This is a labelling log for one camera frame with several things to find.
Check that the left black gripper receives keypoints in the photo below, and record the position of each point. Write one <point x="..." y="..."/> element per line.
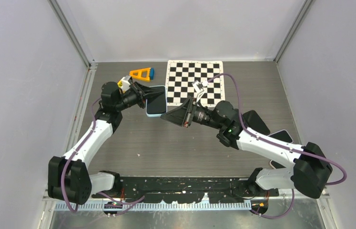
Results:
<point x="143" y="93"/>

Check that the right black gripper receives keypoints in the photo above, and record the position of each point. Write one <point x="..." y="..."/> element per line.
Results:
<point x="181" y="116"/>

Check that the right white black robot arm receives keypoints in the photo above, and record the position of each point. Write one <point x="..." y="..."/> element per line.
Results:
<point x="305" y="168"/>

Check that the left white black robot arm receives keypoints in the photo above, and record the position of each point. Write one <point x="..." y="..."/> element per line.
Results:
<point x="68" y="176"/>

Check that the black phone case far right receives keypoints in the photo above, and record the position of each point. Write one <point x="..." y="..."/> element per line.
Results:
<point x="253" y="120"/>

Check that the phone with white edge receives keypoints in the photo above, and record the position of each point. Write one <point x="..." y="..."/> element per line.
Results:
<point x="282" y="135"/>

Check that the phone with pink edge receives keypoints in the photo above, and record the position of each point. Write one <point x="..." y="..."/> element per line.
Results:
<point x="275" y="165"/>

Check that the orange triangle toy block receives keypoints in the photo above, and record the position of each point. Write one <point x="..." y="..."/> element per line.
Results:
<point x="144" y="74"/>

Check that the yellow red blue toy block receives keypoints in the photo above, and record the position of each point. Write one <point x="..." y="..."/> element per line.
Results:
<point x="120" y="84"/>

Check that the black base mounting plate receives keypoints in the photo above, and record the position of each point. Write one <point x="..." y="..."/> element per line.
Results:
<point x="185" y="190"/>

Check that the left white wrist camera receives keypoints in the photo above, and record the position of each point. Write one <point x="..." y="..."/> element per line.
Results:
<point x="127" y="81"/>

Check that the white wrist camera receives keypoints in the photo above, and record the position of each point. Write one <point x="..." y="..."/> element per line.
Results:
<point x="200" y="89"/>
<point x="127" y="81"/>

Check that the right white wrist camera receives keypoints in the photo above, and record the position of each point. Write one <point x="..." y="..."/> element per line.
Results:
<point x="200" y="89"/>

